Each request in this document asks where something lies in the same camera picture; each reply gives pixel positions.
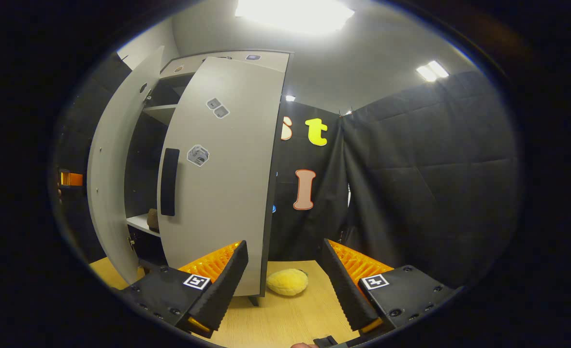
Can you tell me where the grey shoe cabinet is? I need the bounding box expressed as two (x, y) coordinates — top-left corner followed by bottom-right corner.
(123, 49), (294, 306)

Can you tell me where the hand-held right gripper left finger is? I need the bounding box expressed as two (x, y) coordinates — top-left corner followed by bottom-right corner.
(121, 239), (249, 339)

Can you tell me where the grey shoe cabinet door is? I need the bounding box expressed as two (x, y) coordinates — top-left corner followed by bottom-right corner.
(87, 45), (166, 285)
(157, 57), (286, 298)

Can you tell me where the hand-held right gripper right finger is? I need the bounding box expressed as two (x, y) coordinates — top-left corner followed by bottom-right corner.
(322, 238), (462, 339)

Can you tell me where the large ceiling light panel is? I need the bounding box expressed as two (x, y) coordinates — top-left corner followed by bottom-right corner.
(234, 0), (355, 35)

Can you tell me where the yellow plush toy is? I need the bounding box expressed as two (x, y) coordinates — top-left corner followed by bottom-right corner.
(265, 268), (309, 297)

